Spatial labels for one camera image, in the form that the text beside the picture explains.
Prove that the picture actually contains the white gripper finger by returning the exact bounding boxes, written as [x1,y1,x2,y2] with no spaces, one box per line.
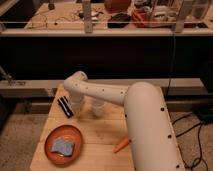
[69,92,84,118]
[91,98,105,117]

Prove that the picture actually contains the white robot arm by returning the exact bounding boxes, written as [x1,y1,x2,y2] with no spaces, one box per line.
[63,71,185,171]

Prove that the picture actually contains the orange plate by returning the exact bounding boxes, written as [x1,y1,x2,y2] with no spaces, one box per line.
[44,125,83,166]

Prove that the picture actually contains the orange carrot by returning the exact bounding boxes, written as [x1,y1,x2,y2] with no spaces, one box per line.
[113,137,129,153]

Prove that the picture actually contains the blue sponge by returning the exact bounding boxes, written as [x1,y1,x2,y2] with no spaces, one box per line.
[51,138,75,156]

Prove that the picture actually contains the black bowl on shelf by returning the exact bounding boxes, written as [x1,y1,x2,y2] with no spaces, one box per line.
[107,13,131,28]

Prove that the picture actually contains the brown pot on shelf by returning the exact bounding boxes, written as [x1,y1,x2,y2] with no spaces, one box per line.
[104,0,131,13]

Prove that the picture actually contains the red container on shelf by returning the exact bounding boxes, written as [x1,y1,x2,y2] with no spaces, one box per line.
[131,9,156,28]

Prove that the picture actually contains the blue hanging cable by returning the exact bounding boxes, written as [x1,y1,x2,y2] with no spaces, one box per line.
[166,31,178,96]

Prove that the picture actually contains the metal post left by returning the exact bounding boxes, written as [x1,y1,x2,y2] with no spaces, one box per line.
[82,0,93,34]

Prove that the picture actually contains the metal post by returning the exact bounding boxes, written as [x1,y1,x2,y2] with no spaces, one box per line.
[173,0,193,33]
[82,0,93,34]

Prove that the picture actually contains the black floor cable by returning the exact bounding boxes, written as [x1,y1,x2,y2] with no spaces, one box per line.
[175,112,213,171]

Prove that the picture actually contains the metal post right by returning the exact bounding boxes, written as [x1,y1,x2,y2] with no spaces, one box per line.
[173,0,193,33]

